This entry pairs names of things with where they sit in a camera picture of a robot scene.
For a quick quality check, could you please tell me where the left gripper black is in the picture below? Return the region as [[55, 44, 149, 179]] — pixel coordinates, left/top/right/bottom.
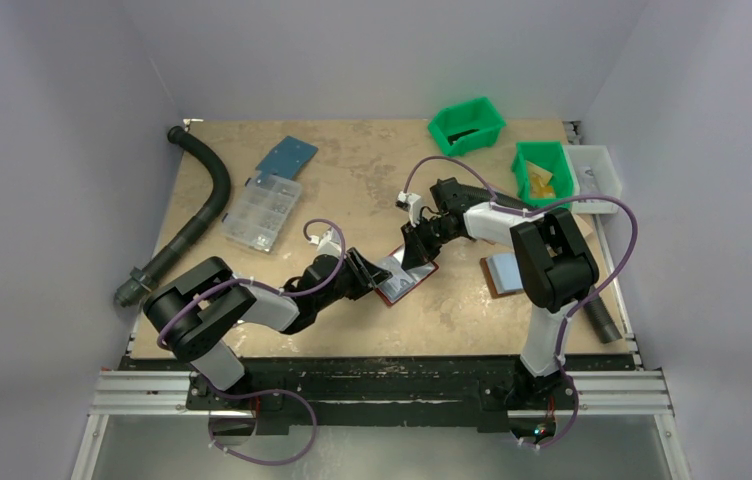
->
[[315, 247, 391, 311]]

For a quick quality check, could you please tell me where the red leather card holder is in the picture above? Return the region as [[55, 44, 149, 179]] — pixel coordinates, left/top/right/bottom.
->
[[376, 246, 439, 306]]

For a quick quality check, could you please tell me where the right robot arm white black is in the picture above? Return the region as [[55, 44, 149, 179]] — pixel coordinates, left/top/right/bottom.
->
[[396, 178, 599, 407]]

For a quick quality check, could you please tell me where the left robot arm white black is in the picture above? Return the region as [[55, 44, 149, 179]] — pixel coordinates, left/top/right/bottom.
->
[[142, 248, 392, 409]]

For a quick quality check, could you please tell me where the brown open card holder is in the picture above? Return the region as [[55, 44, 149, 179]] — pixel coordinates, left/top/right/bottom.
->
[[480, 253, 524, 299]]

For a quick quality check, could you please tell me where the clear compartment screw box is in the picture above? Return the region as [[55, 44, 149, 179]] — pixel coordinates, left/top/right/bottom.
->
[[222, 175, 302, 252]]

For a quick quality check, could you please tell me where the green bin rear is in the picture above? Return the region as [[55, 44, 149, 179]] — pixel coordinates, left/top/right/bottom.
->
[[428, 97, 506, 157]]

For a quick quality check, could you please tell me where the green bin with yellow items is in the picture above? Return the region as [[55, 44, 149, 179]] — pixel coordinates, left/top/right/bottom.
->
[[511, 141, 580, 207]]

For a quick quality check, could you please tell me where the white plastic bin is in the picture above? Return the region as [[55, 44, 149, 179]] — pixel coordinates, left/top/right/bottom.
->
[[563, 145, 622, 215]]

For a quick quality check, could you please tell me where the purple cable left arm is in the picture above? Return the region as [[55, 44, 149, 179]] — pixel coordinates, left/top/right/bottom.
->
[[155, 218, 348, 467]]

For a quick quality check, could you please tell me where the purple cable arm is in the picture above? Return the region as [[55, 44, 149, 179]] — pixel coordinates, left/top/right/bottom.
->
[[403, 155, 640, 452], [155, 218, 348, 467]]

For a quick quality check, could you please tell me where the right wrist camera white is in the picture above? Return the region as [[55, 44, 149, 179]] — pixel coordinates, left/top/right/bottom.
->
[[395, 191, 423, 217]]

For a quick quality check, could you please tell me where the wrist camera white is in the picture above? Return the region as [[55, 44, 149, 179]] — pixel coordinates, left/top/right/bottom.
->
[[395, 191, 423, 217], [309, 228, 342, 257]]

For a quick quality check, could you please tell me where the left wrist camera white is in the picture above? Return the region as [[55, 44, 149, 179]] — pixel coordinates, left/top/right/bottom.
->
[[309, 228, 342, 257]]

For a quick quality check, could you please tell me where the black corrugated hose right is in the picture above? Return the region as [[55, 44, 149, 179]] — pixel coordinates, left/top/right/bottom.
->
[[438, 178, 624, 346]]

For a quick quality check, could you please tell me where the black corrugated hose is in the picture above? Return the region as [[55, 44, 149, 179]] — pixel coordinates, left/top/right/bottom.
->
[[438, 178, 624, 346], [114, 125, 234, 309]]

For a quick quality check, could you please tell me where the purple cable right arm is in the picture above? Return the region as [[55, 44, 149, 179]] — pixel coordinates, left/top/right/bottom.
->
[[403, 155, 640, 452]]

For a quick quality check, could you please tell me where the black corrugated hose left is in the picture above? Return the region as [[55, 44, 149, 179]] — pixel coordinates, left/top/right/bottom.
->
[[114, 125, 234, 309]]

